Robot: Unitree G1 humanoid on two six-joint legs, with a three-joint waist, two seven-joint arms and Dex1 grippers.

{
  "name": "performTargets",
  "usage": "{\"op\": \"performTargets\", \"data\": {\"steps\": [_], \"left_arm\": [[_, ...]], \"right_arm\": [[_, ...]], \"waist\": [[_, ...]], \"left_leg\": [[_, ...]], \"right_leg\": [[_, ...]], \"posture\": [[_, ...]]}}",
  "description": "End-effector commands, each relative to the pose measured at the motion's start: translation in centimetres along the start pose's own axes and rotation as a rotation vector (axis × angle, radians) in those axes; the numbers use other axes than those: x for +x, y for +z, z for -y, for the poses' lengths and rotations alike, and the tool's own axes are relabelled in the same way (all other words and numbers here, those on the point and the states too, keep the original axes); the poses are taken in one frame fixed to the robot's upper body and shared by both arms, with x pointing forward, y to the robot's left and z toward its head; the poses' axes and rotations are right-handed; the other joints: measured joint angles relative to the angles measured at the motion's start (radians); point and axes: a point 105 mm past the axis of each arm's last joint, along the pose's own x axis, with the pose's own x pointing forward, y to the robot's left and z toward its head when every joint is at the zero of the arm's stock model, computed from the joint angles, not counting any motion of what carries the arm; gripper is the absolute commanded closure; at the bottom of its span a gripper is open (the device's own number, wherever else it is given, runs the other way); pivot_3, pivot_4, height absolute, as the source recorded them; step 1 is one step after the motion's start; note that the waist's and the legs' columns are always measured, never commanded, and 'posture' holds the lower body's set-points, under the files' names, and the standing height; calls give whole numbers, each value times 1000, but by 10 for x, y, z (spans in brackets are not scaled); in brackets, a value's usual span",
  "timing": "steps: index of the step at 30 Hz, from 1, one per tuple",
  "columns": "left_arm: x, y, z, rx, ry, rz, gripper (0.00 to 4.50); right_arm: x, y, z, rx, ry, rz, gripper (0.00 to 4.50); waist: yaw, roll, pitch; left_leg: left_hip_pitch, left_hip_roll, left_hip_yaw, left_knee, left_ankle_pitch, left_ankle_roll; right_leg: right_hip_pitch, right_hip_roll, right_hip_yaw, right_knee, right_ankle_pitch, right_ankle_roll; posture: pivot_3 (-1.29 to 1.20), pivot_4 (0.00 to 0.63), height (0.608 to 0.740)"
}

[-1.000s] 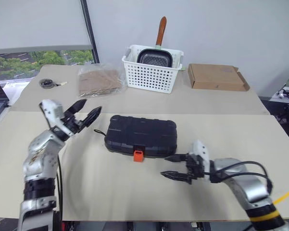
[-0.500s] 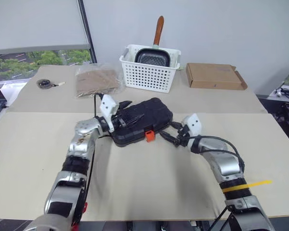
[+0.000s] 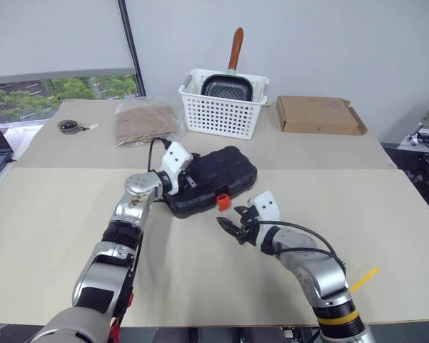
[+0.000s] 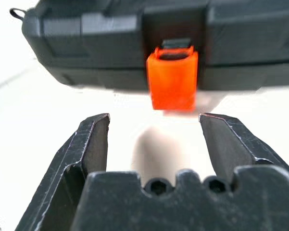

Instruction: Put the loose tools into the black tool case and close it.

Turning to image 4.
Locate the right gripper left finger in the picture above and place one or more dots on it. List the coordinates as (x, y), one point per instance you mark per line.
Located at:
(86, 144)

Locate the black plastic tool case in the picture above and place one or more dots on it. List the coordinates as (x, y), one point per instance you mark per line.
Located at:
(86, 48)

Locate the orange case latch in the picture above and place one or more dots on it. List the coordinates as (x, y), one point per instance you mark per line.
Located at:
(173, 81)

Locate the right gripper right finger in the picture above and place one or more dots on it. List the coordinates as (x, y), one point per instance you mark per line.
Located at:
(226, 144)

